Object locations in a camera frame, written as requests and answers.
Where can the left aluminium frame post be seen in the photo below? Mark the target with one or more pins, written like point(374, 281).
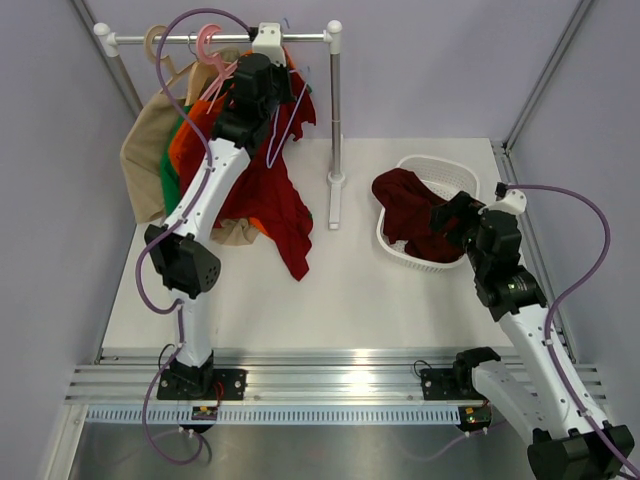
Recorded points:
point(99, 35)

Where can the beige t shirt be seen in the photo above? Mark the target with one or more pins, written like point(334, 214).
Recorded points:
point(146, 144)

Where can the white and chrome clothes rack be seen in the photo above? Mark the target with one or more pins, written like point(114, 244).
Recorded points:
point(332, 37)

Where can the pink plastic hanger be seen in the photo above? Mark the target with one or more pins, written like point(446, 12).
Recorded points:
point(211, 70)

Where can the aluminium table edge rail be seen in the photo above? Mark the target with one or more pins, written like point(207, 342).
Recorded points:
point(274, 376)

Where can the beige plastic hanger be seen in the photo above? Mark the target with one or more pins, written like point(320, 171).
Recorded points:
point(175, 73)

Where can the white slotted cable duct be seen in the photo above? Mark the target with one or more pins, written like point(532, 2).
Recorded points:
point(304, 415)

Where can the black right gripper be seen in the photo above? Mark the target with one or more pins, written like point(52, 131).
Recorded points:
point(461, 208)

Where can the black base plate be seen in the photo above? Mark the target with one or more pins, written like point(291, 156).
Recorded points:
point(474, 410)
point(225, 387)

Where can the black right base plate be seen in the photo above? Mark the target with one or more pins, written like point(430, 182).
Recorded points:
point(474, 410)

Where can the white perforated plastic basket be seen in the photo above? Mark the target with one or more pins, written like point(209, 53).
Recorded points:
point(443, 177)

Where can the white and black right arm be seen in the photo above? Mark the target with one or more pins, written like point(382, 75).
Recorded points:
point(568, 435)

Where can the red t shirt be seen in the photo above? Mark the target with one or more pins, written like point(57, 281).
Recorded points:
point(295, 244)

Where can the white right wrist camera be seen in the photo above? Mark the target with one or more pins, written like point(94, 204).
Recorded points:
point(509, 200)

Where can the aluminium corner frame post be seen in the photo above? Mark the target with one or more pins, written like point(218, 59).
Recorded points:
point(572, 28)

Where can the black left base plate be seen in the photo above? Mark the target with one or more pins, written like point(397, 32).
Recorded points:
point(225, 387)

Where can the dark maroon t shirt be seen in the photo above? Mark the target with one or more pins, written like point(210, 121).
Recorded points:
point(408, 205)

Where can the orange t shirt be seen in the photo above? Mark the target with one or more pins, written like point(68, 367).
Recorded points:
point(263, 194)

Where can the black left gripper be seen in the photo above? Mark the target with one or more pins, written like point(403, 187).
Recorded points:
point(281, 73)

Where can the light blue wire hanger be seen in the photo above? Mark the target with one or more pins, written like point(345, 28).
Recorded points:
point(284, 119)

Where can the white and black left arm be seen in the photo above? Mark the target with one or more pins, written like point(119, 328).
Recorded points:
point(178, 249)

